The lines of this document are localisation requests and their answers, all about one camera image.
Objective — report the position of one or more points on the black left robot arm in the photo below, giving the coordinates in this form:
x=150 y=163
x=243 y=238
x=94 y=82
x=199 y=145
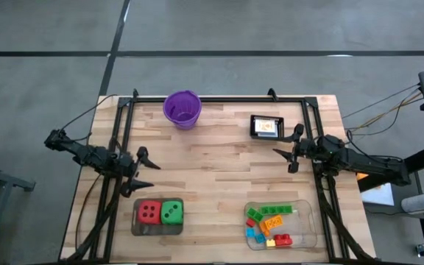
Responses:
x=87 y=152

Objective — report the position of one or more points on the small red toy brick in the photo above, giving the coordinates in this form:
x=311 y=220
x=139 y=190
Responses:
x=250 y=222

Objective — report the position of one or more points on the green foam die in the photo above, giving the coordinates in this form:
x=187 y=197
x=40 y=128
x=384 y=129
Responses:
x=177 y=219

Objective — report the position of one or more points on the small orange toy brick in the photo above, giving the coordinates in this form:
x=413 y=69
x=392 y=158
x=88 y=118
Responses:
x=264 y=229

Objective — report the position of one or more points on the large red toy brick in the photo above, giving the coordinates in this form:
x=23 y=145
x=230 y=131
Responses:
x=283 y=240

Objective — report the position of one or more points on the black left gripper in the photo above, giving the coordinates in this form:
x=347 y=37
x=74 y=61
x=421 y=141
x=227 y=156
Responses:
x=128 y=166

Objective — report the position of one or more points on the black aluminium frame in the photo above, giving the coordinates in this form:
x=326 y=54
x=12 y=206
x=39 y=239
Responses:
x=219 y=99

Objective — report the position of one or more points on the smoky grey plastic tray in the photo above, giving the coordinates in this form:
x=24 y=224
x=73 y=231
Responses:
x=153 y=230

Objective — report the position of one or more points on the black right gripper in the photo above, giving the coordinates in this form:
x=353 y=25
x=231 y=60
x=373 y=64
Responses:
x=306 y=151

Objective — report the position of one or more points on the small yellow toy brick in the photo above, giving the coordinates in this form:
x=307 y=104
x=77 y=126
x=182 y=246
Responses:
x=270 y=243

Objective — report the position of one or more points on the orange object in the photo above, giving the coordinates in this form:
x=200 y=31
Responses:
x=361 y=176

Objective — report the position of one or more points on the small blue toy brick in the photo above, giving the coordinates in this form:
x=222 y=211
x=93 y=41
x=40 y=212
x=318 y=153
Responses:
x=250 y=232
x=260 y=238

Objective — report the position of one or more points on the square green toy brick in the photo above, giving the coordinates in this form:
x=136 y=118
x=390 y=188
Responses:
x=254 y=214

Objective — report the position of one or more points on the red foam die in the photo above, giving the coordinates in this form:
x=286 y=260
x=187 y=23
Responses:
x=149 y=211

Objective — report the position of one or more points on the black diagonal beam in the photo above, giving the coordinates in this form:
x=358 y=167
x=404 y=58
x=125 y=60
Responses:
x=418 y=158

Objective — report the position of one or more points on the black slotted plastic basket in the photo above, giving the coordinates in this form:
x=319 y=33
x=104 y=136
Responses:
x=252 y=127

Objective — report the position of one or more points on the small black caster wheel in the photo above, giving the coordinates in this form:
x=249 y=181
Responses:
x=422 y=250

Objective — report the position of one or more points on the white board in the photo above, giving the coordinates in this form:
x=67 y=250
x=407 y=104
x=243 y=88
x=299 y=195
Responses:
x=379 y=195

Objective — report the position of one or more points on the large orange toy brick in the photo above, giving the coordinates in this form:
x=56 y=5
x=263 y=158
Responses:
x=273 y=222

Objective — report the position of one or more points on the long green toy brick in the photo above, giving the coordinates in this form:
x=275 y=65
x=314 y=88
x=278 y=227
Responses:
x=276 y=210

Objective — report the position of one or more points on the clear plastic bin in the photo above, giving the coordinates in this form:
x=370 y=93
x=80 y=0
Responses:
x=304 y=228

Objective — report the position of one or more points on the purple plastic bucket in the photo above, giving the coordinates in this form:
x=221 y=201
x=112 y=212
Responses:
x=182 y=110

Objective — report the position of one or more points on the white paper roll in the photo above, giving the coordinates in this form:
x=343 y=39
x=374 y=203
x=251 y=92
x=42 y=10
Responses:
x=418 y=203

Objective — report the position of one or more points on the blue patterned card deck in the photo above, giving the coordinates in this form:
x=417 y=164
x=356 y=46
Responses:
x=269 y=134

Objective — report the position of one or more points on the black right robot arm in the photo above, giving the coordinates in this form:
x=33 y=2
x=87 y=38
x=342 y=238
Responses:
x=366 y=162

